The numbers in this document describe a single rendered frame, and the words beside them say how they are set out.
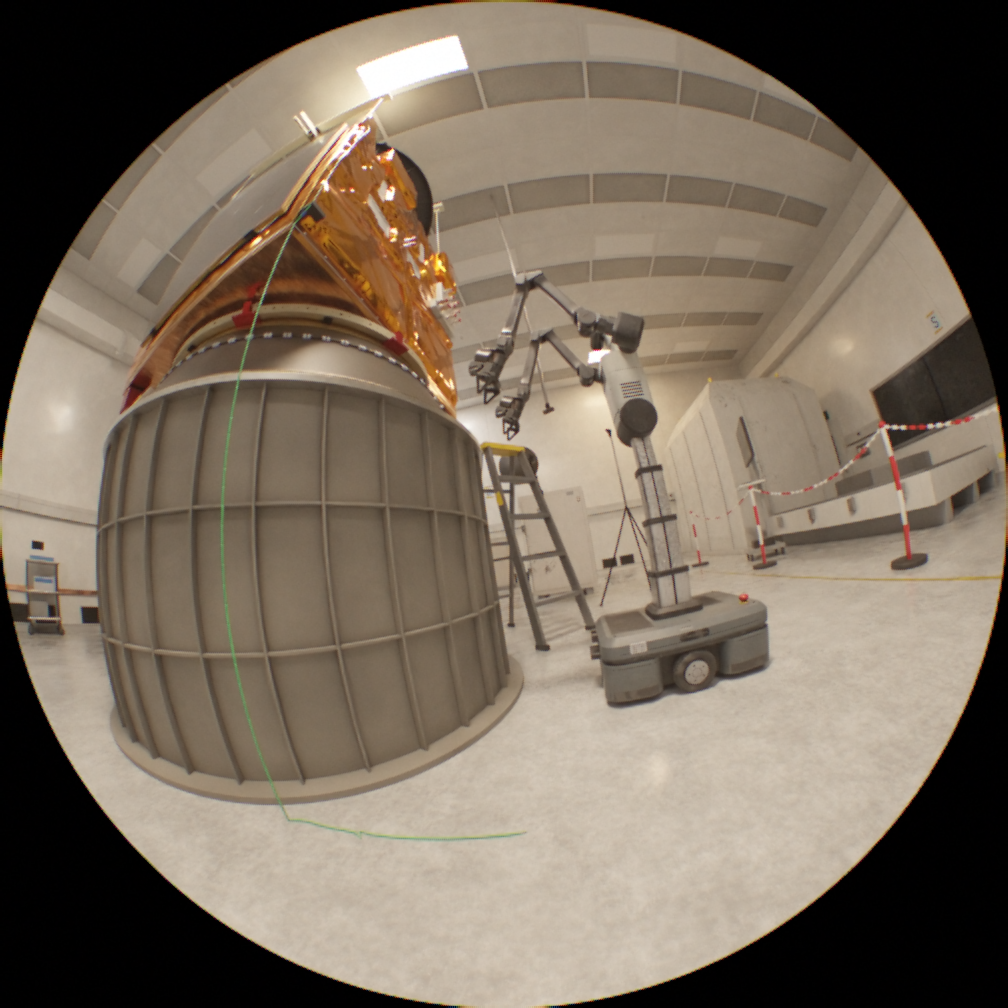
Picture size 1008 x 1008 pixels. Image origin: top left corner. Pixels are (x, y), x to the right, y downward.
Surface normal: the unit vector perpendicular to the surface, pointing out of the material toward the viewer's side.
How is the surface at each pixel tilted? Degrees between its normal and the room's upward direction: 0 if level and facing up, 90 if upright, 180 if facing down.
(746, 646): 90
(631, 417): 90
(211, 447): 90
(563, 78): 180
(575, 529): 90
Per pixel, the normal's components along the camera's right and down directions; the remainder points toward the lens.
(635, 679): -0.22, -0.15
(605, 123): 0.15, 0.97
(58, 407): 0.97, -0.18
